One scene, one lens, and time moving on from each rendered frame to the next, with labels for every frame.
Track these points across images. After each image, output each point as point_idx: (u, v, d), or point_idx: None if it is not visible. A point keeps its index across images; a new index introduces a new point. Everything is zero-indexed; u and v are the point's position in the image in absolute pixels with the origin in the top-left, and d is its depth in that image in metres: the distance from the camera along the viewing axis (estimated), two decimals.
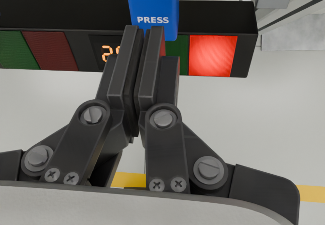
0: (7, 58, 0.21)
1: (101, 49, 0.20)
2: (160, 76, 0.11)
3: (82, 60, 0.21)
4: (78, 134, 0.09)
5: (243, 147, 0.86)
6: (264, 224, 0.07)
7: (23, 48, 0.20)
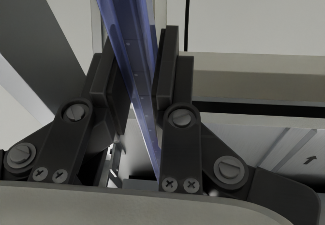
0: None
1: None
2: (176, 76, 0.11)
3: None
4: (62, 132, 0.09)
5: None
6: (264, 224, 0.07)
7: None
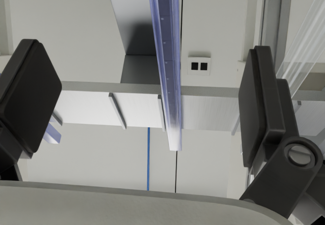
0: None
1: None
2: (273, 102, 0.10)
3: None
4: None
5: None
6: (264, 224, 0.07)
7: None
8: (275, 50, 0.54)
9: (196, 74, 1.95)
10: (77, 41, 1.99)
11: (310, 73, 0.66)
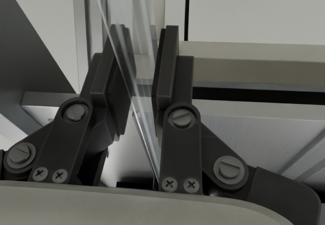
0: None
1: None
2: (176, 76, 0.11)
3: None
4: (62, 132, 0.09)
5: None
6: (264, 224, 0.07)
7: None
8: (93, 30, 0.40)
9: None
10: (34, 17, 1.86)
11: None
